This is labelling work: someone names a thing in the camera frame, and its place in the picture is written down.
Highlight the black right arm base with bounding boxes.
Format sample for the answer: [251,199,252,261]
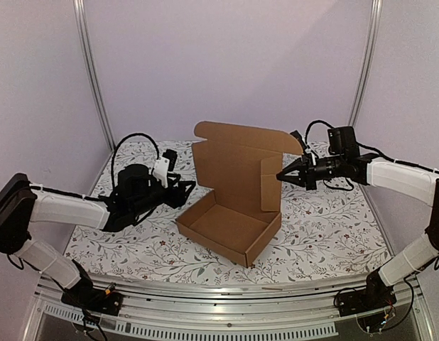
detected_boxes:
[333,282,397,317]

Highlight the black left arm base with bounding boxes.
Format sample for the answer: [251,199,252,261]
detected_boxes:
[61,282,124,316]

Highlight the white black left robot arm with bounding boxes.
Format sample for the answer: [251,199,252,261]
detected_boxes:
[0,164,196,308]

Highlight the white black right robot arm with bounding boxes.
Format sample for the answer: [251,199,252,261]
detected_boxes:
[276,126,439,310]

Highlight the aluminium front rail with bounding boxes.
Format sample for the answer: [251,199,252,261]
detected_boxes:
[23,275,439,340]

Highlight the right aluminium frame post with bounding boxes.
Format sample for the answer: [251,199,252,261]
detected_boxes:
[348,0,383,126]

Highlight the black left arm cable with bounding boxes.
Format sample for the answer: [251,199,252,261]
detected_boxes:
[111,133,161,193]

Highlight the brown cardboard box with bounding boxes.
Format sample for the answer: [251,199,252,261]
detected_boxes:
[176,121,303,267]

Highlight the floral white table mat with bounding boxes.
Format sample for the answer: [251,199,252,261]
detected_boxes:
[61,140,388,286]

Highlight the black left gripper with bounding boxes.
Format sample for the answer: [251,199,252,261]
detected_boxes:
[130,173,195,218]

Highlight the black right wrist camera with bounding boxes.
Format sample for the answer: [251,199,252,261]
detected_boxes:
[290,130,318,166]

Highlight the left aluminium frame post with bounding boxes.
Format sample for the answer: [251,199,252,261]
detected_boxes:
[72,0,116,151]

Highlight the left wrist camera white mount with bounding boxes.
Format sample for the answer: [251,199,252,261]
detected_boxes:
[151,149,178,188]

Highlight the aluminium frame post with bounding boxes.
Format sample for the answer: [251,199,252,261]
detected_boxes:
[348,0,383,126]
[72,0,116,151]

